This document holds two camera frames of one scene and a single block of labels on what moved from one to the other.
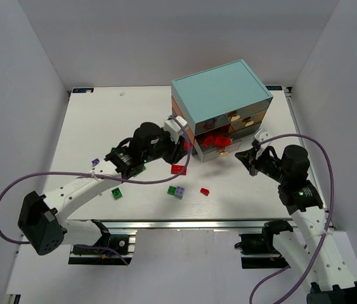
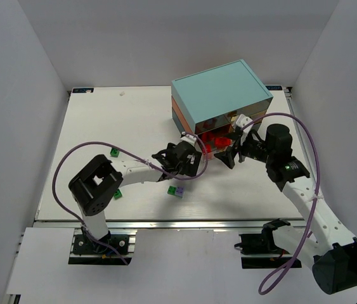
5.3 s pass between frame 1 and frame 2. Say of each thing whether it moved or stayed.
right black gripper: moved
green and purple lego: stayed
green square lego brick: stayed
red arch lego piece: stayed
